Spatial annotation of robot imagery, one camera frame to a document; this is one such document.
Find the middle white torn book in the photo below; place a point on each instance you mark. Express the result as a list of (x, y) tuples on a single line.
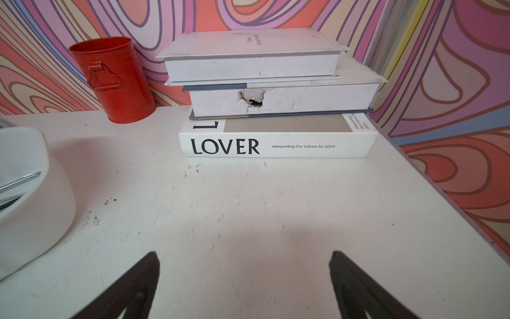
[(352, 88)]

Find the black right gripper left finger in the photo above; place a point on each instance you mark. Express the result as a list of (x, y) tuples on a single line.
[(131, 296)]

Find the top white book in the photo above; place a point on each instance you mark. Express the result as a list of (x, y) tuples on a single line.
[(233, 55)]

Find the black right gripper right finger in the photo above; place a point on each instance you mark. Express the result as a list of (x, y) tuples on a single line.
[(358, 295)]

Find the red metal cup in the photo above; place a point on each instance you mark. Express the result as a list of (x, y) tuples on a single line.
[(112, 70)]

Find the white plastic storage box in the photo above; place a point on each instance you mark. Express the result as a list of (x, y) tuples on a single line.
[(41, 202)]

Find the bottom white LOVER book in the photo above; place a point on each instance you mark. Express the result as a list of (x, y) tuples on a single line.
[(348, 135)]

